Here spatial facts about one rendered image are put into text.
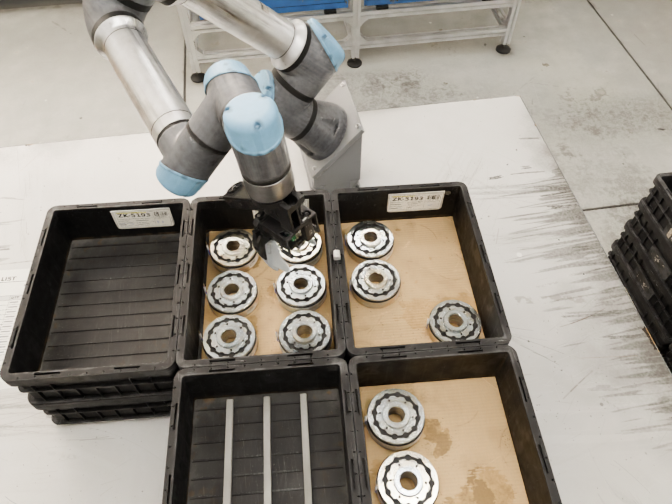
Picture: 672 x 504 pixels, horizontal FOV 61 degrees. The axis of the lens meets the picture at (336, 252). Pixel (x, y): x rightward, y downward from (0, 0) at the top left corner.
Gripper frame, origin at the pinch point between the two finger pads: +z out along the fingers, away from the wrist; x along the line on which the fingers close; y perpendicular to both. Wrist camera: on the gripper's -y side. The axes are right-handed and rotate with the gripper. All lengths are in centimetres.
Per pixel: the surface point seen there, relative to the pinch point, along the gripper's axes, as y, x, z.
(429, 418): 35.3, -2.9, 18.8
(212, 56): -167, 99, 88
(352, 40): -121, 154, 93
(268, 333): 0.9, -9.6, 16.5
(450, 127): -14, 78, 37
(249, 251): -14.9, 1.1, 13.8
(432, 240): 12.0, 31.0, 20.7
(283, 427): 16.3, -21.4, 16.4
